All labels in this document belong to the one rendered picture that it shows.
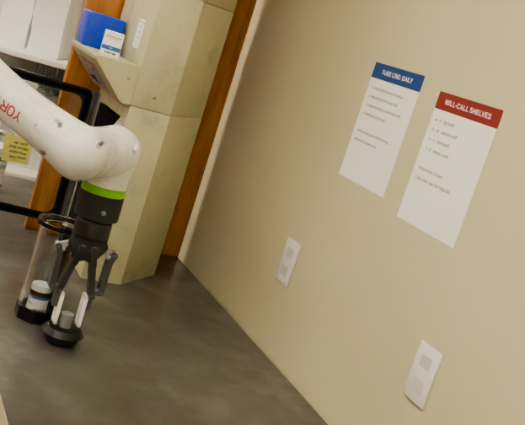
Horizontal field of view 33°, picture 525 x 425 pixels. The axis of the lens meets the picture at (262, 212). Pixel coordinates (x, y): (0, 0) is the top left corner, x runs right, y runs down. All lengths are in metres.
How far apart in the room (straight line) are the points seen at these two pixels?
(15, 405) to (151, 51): 1.01
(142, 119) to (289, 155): 0.40
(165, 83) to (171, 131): 0.14
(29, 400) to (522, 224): 0.92
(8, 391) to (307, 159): 1.00
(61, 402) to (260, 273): 0.86
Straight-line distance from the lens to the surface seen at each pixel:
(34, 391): 1.72
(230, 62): 2.76
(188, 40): 2.32
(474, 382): 1.66
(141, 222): 2.40
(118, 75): 2.28
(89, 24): 2.46
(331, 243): 2.11
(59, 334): 1.91
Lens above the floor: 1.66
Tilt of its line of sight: 10 degrees down
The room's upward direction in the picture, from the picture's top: 18 degrees clockwise
